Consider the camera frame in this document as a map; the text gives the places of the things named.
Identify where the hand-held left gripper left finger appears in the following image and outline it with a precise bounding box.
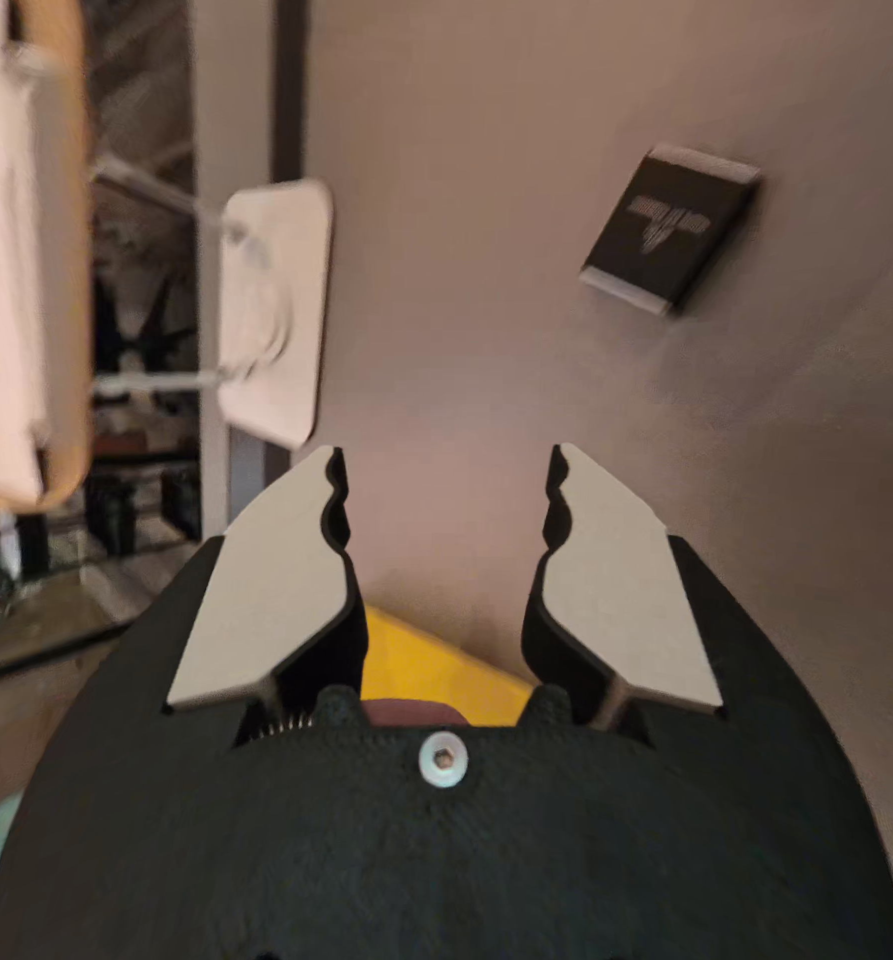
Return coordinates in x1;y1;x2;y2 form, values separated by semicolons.
163;446;370;720

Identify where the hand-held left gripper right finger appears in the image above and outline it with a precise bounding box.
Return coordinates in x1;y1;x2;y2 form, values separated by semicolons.
521;442;725;729

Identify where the yellow plastic bin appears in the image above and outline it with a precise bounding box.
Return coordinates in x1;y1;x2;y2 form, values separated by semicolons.
360;603;535;727

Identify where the black ethernet splitter box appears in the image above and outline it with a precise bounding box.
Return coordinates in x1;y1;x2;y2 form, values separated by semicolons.
579;144;764;320

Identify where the printed instruction board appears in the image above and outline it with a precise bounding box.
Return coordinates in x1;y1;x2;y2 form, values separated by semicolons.
0;0;94;513

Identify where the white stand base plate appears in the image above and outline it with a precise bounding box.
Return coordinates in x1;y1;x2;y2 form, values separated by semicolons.
216;178;335;451

